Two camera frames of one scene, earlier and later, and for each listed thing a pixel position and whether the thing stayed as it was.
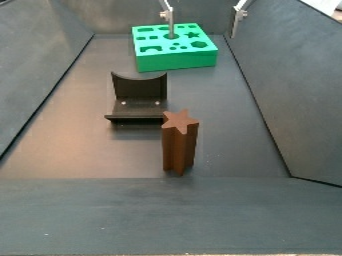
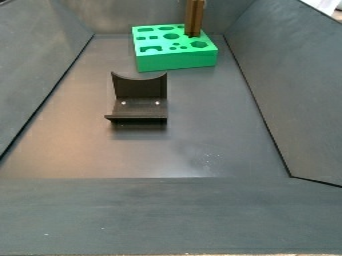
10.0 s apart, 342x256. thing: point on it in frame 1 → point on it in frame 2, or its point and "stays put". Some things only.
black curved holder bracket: [141, 99] stays put
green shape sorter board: [173, 46] stays put
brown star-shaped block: [180, 141] → [194, 9]
